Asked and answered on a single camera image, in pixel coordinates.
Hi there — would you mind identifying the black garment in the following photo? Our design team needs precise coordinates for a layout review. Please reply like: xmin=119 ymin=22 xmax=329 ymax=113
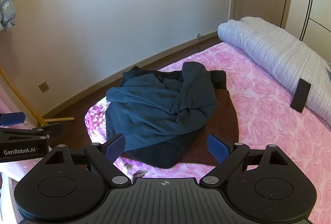
xmin=210 ymin=70 xmax=228 ymax=90

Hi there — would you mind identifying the silver puffer jacket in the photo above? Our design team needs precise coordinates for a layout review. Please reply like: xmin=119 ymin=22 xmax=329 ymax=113
xmin=0 ymin=0 xmax=17 ymax=32

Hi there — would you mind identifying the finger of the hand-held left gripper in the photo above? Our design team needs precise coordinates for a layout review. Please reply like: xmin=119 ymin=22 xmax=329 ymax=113
xmin=0 ymin=112 xmax=25 ymax=127
xmin=0 ymin=123 xmax=64 ymax=142

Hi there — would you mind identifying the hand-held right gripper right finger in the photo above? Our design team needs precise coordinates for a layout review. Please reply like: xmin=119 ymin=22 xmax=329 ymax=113
xmin=199 ymin=134 xmax=300 ymax=187

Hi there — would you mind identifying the white wardrobe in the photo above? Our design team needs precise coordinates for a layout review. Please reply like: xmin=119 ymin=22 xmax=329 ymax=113
xmin=284 ymin=0 xmax=331 ymax=64

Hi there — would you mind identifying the white ribbed quilt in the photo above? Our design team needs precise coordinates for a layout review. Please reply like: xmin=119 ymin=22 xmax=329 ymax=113
xmin=217 ymin=17 xmax=331 ymax=126

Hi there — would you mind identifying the black flat rectangular object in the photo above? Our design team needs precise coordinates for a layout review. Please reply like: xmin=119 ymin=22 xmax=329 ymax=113
xmin=290 ymin=78 xmax=311 ymax=113

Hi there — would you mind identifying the dark sweatshirt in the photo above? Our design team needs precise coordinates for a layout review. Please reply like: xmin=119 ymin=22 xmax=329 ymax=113
xmin=105 ymin=61 xmax=219 ymax=169

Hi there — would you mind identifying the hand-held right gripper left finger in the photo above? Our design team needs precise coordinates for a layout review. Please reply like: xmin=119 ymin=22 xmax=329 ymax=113
xmin=34 ymin=133 xmax=132 ymax=187

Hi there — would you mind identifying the maroon garment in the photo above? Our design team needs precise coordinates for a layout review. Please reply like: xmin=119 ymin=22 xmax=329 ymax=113
xmin=121 ymin=88 xmax=240 ymax=166

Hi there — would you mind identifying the pink floral bed sheet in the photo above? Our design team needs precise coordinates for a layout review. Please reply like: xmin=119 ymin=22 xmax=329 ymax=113
xmin=84 ymin=42 xmax=331 ymax=214

